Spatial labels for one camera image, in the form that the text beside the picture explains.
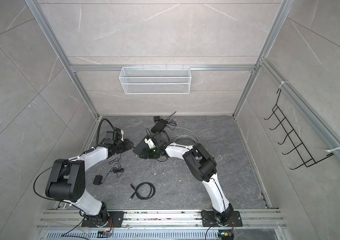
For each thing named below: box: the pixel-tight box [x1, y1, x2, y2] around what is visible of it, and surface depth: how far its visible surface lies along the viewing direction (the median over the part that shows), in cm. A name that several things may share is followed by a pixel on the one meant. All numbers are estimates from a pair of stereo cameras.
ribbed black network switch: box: [151, 118, 168, 134], surface depth 116 cm
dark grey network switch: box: [132, 137, 150, 156], surface depth 100 cm
